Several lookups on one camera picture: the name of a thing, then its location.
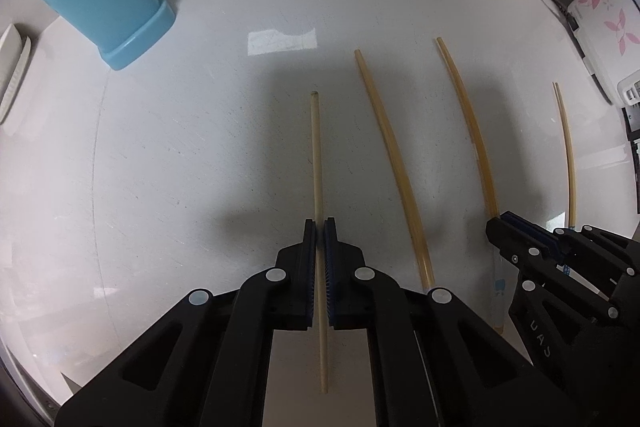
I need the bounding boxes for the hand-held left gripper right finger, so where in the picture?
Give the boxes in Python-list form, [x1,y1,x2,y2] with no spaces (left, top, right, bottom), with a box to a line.
[322,217,571,427]

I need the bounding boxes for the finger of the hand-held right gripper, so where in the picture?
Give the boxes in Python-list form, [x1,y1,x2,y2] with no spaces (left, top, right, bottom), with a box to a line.
[485,211,623,323]
[552,224,640,280]

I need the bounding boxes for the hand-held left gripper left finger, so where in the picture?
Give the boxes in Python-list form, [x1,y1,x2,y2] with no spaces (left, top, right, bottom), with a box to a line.
[54,218,321,427]

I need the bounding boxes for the pale bamboo chopstick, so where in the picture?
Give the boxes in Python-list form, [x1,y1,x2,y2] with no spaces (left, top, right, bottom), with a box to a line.
[309,91,331,394]

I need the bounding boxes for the white appliance pink flower print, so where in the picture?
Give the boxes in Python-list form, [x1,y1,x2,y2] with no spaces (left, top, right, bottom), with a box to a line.
[566,0,640,108]

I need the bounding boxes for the white ribbed dish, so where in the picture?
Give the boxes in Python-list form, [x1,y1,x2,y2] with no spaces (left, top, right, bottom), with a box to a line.
[0,23,34,126]

